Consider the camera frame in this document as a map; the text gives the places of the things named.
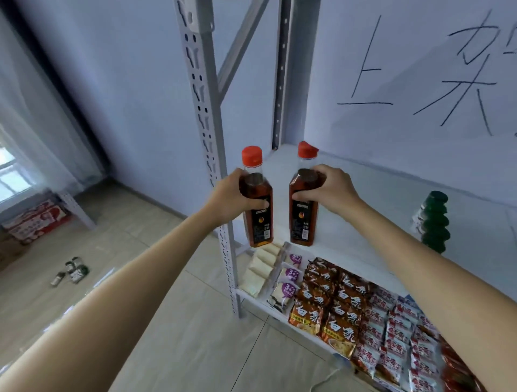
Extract person's left hand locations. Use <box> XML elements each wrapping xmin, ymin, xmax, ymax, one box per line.
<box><xmin>206</xmin><ymin>167</ymin><xmax>270</xmax><ymax>236</ymax></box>

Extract person's right hand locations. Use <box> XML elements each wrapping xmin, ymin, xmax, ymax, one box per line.
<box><xmin>291</xmin><ymin>163</ymin><xmax>364</xmax><ymax>219</ymax></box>

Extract red-capped brown sauce bottle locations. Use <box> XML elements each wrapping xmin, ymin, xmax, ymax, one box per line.
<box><xmin>288</xmin><ymin>141</ymin><xmax>326</xmax><ymax>247</ymax></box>
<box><xmin>239</xmin><ymin>146</ymin><xmax>274</xmax><ymax>248</ymax></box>

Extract person's left forearm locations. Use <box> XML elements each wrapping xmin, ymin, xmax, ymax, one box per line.
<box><xmin>0</xmin><ymin>202</ymin><xmax>222</xmax><ymax>392</ymax></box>

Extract person's right forearm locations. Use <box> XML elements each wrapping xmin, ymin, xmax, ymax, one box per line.
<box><xmin>341</xmin><ymin>198</ymin><xmax>517</xmax><ymax>366</ymax></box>

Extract rows of orange noodle packets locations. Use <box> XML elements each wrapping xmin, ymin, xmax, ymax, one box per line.
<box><xmin>288</xmin><ymin>257</ymin><xmax>371</xmax><ymax>359</ymax></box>

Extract white metal shelving rack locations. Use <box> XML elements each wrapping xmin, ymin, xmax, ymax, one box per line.
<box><xmin>174</xmin><ymin>0</ymin><xmax>517</xmax><ymax>392</ymax></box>

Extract row of green-capped bottles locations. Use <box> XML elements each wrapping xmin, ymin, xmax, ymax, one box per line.
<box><xmin>411</xmin><ymin>191</ymin><xmax>451</xmax><ymax>255</ymax></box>

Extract rows of red-white noodle packets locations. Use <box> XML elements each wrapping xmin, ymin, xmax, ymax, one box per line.
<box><xmin>351</xmin><ymin>283</ymin><xmax>417</xmax><ymax>386</ymax></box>

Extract grey metal rack leg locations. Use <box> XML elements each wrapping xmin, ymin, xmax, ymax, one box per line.
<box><xmin>57</xmin><ymin>191</ymin><xmax>97</xmax><ymax>231</ymax></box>

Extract row of blue-white noodle packets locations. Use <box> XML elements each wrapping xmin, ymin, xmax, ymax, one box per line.
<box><xmin>398</xmin><ymin>297</ymin><xmax>443</xmax><ymax>392</ymax></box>

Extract red and white cardboard box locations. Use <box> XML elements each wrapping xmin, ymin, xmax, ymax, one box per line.
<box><xmin>2</xmin><ymin>200</ymin><xmax>72</xmax><ymax>245</ymax></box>

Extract white sheer curtain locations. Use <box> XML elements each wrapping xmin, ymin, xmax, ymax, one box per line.
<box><xmin>0</xmin><ymin>10</ymin><xmax>106</xmax><ymax>212</ymax></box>

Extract row of dark red packets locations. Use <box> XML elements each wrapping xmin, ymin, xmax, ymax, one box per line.
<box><xmin>438</xmin><ymin>335</ymin><xmax>487</xmax><ymax>392</ymax></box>

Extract window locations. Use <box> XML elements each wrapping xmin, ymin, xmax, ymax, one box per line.
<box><xmin>0</xmin><ymin>146</ymin><xmax>35</xmax><ymax>203</ymax></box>

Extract white cable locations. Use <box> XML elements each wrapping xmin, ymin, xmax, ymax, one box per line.
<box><xmin>304</xmin><ymin>357</ymin><xmax>352</xmax><ymax>392</ymax></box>

